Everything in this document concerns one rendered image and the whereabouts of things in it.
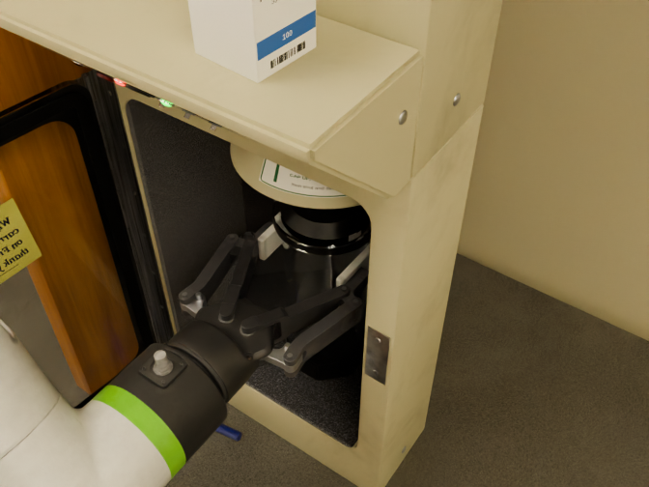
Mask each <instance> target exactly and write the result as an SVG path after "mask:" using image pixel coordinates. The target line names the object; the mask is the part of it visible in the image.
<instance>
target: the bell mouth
mask: <svg viewBox="0 0 649 487"><path fill-rule="evenodd" d="M230 155H231V159H232V162H233V164H234V167H235V168H236V170H237V172H238V173H239V175H240V176H241V177H242V178H243V179H244V180H245V181H246V182H247V183H248V184H249V185H250V186H252V187H253V188H254V189H256V190H257V191H259V192H261V193H262V194H264V195H265V196H267V197H270V198H272V199H274V200H277V201H280V202H283V203H286V204H290V205H294V206H299V207H303V208H312V209H341V208H348V207H354V206H359V205H360V204H359V203H358V202H356V201H355V200H354V199H352V198H351V197H349V196H347V195H345V194H343V193H341V192H338V191H336V190H334V189H332V188H330V187H327V186H324V185H322V184H320V183H317V182H315V181H313V180H311V179H309V178H306V177H304V176H302V175H300V174H298V173H296V172H294V171H292V170H290V169H288V168H285V167H283V166H281V165H279V164H277V163H274V162H272V161H270V160H268V159H266V158H262V157H260V156H258V155H256V154H253V153H251V152H249V151H247V150H245V149H243V148H241V147H239V146H237V145H235V144H232V143H231V146H230Z"/></svg>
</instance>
